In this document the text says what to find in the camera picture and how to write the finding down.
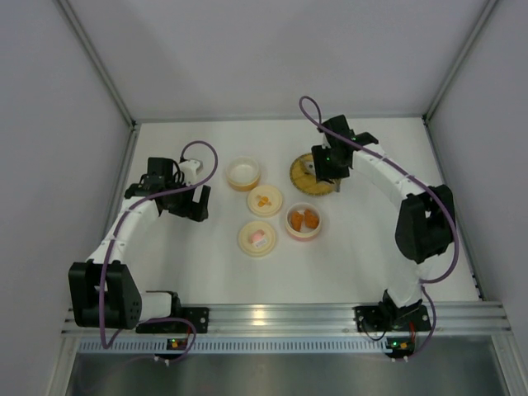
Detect metal tongs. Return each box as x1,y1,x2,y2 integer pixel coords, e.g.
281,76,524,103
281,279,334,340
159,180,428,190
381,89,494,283
302,160,341,192

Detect fried food piece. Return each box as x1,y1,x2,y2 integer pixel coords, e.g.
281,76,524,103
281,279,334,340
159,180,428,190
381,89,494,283
304,209,319,229
290,211,304,232

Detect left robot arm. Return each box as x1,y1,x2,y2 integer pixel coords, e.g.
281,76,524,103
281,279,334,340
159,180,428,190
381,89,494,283
68,158,210,329

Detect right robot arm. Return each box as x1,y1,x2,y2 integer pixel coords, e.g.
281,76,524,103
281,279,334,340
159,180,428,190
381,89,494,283
311,115,460,309

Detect orange lunch bowl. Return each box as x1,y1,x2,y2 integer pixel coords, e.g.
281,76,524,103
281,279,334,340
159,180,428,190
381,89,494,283
226,157,261,191

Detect pink lunch bowl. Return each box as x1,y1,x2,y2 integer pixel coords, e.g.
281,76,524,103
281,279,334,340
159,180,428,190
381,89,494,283
285,202,323,242

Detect round bamboo tray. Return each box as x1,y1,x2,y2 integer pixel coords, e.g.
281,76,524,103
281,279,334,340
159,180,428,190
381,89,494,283
289,153,335,196

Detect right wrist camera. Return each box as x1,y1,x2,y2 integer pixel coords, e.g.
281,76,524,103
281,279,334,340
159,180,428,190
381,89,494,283
323,134,331,149

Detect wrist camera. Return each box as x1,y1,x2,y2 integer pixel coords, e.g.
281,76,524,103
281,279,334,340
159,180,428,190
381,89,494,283
179,158,203,186
323,134,331,149

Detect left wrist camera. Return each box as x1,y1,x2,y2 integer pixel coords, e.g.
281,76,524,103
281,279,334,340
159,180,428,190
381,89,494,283
179,158,203,186

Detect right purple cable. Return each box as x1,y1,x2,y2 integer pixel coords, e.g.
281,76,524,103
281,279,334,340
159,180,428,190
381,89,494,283
299,96,461,364

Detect purple cable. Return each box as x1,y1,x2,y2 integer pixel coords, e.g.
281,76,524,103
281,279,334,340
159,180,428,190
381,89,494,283
99,140,219,350
299,96,461,364

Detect cream lid orange handle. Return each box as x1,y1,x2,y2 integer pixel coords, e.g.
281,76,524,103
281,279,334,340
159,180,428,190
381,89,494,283
247,185,283,218

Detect cream lid pink handle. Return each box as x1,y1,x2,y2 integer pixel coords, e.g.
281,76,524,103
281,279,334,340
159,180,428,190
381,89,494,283
238,221,277,257

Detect right aluminium frame post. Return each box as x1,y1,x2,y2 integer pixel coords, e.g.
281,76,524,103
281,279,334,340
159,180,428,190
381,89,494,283
422,0,502,126

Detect aluminium frame post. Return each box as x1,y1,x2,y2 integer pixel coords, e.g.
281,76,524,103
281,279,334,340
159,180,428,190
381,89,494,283
422,0,502,126
54,0,136,130

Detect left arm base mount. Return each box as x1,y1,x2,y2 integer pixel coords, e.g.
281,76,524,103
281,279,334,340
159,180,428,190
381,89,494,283
135,306,210,334

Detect slotted cable duct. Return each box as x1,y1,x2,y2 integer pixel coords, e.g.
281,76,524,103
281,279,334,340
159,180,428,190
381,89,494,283
78,337,391,355

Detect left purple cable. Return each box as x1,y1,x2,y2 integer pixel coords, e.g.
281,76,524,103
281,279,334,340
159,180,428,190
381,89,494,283
99,140,219,350

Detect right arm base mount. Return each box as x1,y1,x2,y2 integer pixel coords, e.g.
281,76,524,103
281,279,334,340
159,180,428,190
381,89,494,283
353,290,431,333

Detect aluminium front rail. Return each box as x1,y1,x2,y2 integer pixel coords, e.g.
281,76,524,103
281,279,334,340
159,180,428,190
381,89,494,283
61,301,511,336

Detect left aluminium frame post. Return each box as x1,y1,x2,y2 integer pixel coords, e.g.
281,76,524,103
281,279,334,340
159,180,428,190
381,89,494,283
54,0,136,130

